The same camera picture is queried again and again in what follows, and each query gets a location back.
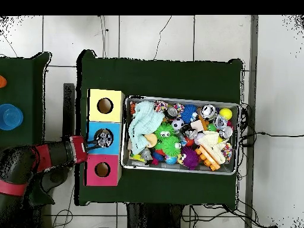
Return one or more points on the crushed clear plastic bottle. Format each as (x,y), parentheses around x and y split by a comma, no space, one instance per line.
(104,139)

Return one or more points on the small soccer ball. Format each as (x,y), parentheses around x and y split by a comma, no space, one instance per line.
(178,124)

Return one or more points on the blue plastic cup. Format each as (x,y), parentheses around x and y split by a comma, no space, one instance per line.
(10,116)

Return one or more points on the yellow ball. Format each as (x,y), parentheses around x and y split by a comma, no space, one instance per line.
(225,114)

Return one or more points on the dark green table cloth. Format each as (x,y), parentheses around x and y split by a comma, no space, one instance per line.
(23,83)
(161,78)

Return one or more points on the blue fuzzy toy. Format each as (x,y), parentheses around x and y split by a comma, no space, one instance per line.
(188,113)

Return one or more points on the wooden box with three holes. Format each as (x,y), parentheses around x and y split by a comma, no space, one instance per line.
(109,116)

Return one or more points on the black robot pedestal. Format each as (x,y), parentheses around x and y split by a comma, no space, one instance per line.
(152,217)

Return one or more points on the cream knitted cloth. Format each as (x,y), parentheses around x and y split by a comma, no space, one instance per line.
(211,141)

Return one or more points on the purple spiky toy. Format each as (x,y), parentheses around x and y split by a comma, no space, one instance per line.
(190,158)

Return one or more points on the orange plastic cup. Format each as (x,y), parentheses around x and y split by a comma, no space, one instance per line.
(2,82)

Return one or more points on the orange toy building block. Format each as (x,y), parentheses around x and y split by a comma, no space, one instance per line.
(207,158)

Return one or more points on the green fuzzy toy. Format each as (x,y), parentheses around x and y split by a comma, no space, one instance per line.
(169,146)

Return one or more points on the mint green cloth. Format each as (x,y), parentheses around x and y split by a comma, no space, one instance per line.
(144,118)

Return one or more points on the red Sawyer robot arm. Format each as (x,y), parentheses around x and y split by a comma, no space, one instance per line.
(57,153)

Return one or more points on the black flat panel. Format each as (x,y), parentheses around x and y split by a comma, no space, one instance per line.
(68,104)

